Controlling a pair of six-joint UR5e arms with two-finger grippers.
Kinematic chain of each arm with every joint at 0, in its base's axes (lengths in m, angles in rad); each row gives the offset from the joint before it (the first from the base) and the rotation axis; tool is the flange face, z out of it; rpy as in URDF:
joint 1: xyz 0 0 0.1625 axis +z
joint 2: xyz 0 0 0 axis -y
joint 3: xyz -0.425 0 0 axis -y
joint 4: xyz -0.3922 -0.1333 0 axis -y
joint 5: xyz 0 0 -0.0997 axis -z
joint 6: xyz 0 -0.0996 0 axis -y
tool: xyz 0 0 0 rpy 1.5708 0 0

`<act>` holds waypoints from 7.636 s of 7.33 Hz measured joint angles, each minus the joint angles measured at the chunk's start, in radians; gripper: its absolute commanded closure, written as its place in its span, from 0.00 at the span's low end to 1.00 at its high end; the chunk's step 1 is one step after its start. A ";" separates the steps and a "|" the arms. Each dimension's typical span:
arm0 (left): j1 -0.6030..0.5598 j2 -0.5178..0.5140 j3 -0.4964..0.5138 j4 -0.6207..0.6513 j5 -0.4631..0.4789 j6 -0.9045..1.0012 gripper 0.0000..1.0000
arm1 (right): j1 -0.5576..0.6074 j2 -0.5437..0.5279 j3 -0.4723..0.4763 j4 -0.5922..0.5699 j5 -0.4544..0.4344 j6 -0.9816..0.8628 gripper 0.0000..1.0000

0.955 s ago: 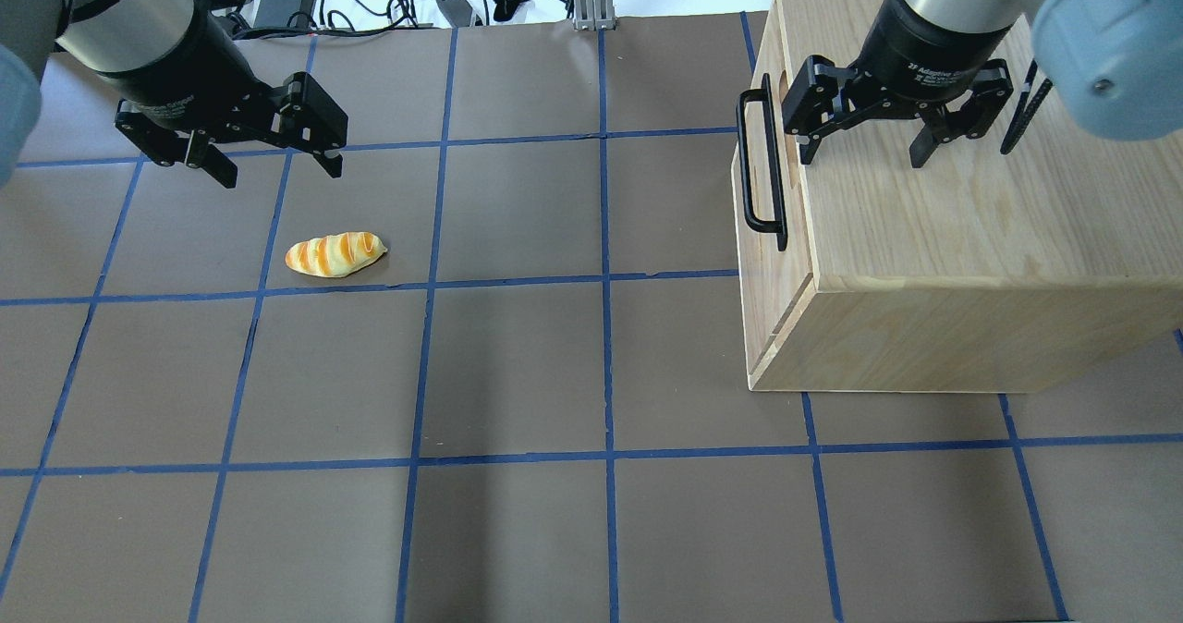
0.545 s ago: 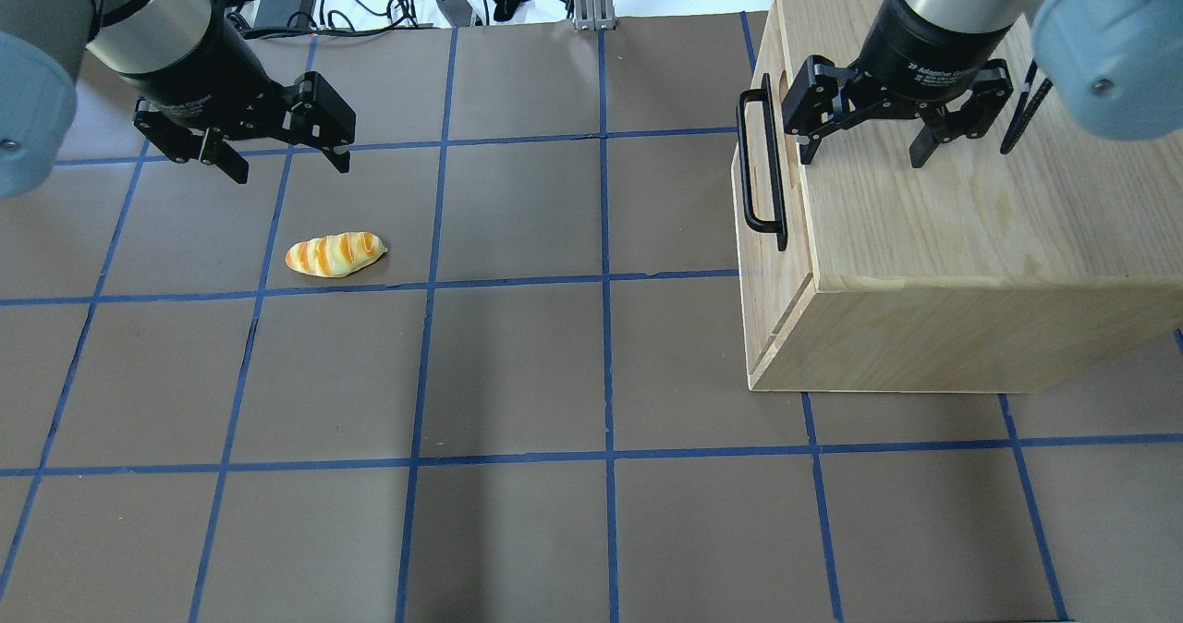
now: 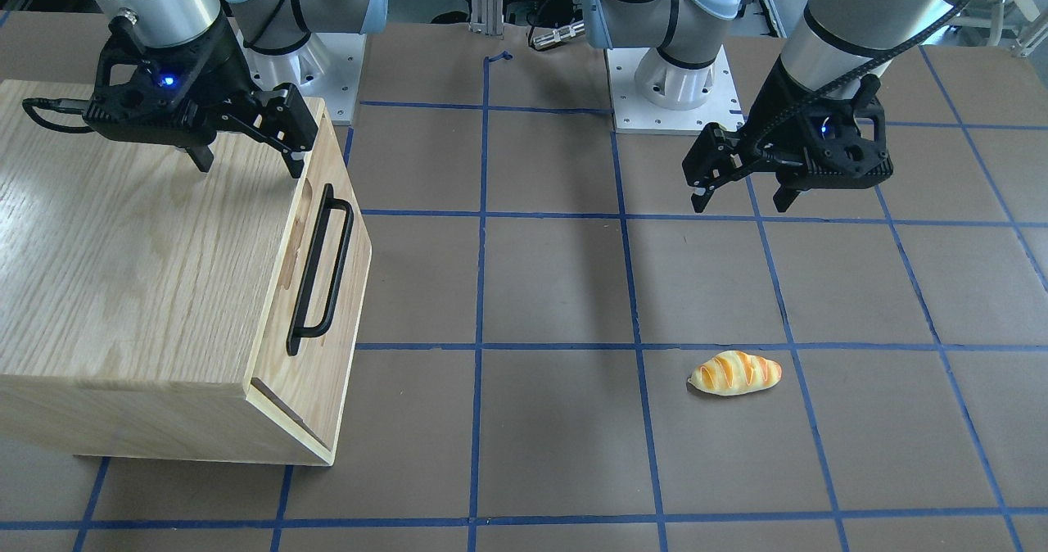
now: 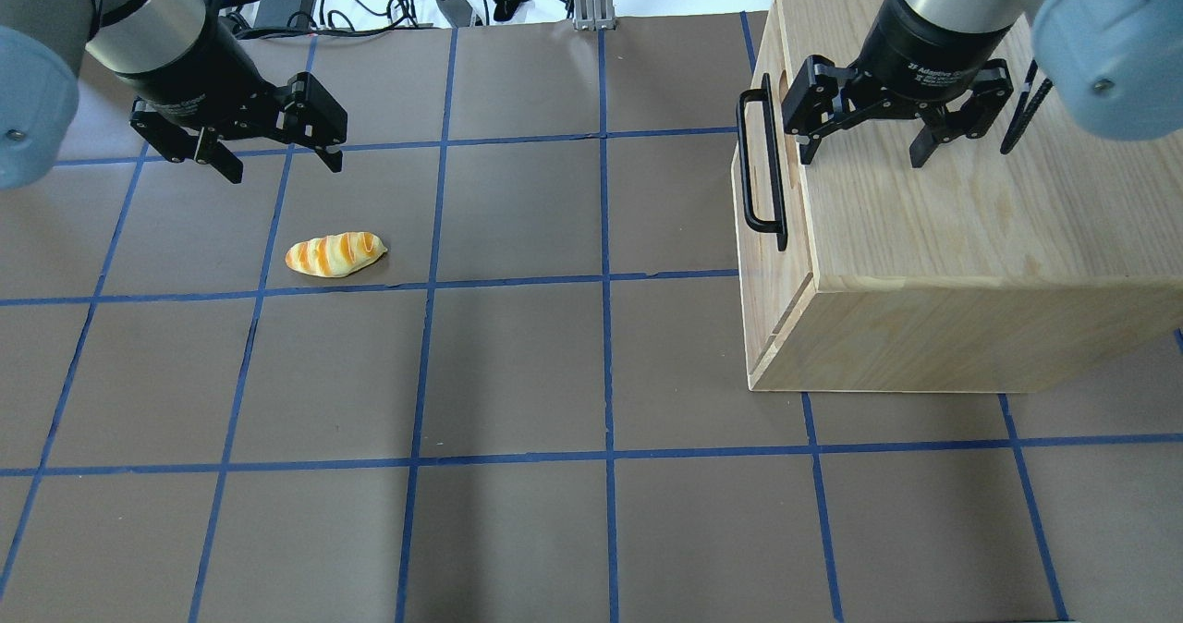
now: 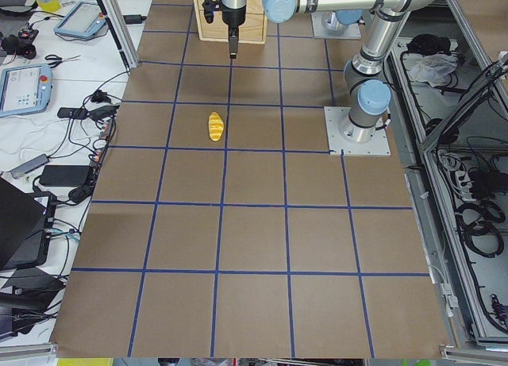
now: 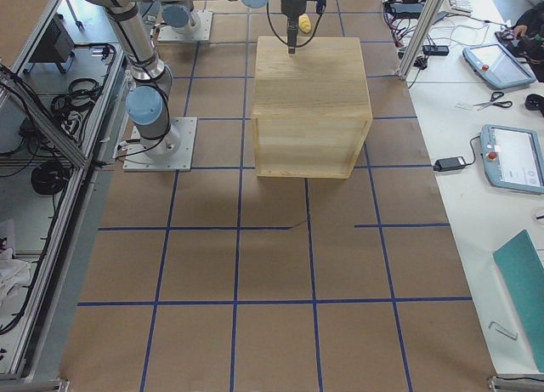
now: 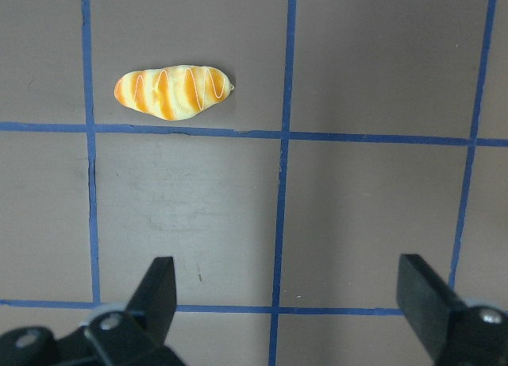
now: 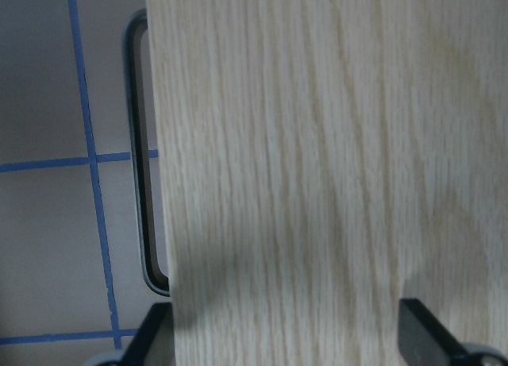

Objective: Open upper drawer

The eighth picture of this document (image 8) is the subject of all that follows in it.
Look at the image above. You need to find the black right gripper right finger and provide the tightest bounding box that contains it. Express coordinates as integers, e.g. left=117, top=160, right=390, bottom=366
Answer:
left=398, top=299, right=476, bottom=366

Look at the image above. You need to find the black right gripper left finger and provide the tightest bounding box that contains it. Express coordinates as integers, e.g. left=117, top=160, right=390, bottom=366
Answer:
left=119, top=302, right=175, bottom=366

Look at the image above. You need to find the black drawer handle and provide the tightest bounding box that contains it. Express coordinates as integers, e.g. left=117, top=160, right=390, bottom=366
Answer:
left=121, top=9, right=170, bottom=297

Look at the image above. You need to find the light wooden drawer cabinet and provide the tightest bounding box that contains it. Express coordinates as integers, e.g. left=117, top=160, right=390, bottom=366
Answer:
left=146, top=0, right=507, bottom=365

